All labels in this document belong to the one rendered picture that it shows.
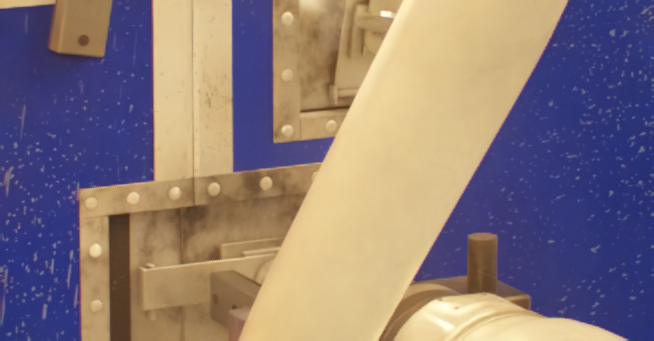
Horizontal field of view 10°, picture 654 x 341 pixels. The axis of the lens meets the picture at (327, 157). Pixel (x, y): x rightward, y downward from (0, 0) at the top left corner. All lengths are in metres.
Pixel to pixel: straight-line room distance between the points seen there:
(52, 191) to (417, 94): 0.48
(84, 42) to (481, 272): 0.23
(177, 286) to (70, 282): 0.07
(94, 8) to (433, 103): 0.45
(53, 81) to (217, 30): 0.09
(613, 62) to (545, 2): 0.60
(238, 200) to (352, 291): 0.46
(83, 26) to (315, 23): 0.15
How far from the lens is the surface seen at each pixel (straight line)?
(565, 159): 2.14
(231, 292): 2.02
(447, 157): 1.57
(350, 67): 2.07
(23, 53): 1.98
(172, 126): 2.02
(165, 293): 2.05
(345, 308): 1.60
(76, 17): 1.97
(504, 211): 2.12
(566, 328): 1.79
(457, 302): 1.87
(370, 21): 2.03
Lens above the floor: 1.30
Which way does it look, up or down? 13 degrees down
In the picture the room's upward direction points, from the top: straight up
